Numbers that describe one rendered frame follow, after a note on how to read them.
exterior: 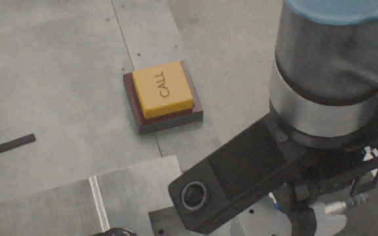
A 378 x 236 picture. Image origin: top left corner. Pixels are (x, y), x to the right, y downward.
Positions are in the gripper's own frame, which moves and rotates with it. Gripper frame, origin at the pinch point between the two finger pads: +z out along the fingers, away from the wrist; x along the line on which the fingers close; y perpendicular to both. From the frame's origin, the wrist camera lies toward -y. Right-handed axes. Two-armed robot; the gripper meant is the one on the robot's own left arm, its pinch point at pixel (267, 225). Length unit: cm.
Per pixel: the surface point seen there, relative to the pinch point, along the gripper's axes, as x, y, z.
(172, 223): 7.1, -6.6, 8.7
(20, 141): 26.0, -18.5, 14.5
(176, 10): 101, 31, 95
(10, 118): 29.8, -18.7, 14.9
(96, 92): 29.8, -7.9, 14.9
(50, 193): 13.8, -17.2, 6.4
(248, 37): 86, 44, 95
